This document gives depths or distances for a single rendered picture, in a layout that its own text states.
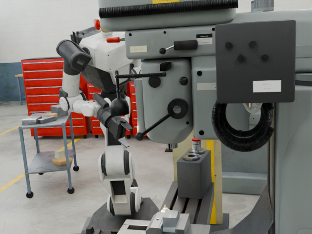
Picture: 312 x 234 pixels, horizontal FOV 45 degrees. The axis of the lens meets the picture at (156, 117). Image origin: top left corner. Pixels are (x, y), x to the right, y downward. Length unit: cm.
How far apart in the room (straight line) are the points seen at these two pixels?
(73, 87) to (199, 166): 78
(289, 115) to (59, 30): 1061
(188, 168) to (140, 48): 76
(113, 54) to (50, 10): 978
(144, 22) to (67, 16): 1023
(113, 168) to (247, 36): 134
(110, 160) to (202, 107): 97
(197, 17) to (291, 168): 57
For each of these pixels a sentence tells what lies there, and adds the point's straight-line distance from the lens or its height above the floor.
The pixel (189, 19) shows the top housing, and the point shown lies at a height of 175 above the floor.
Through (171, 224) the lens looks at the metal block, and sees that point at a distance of 144.
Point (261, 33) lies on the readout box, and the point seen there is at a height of 169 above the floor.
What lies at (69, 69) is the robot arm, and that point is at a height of 156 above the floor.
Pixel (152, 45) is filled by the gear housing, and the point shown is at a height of 167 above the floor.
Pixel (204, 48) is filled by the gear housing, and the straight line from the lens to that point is 126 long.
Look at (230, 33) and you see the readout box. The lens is 100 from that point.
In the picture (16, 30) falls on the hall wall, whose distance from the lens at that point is 1228.
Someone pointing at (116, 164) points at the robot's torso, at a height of 102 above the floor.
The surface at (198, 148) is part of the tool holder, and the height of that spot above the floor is 113.
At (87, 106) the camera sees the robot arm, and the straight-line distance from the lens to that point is 187.
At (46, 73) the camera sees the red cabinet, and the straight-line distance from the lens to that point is 677.
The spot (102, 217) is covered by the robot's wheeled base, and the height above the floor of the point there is 57.
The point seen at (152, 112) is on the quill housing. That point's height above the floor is 144.
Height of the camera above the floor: 170
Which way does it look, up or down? 12 degrees down
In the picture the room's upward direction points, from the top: 4 degrees counter-clockwise
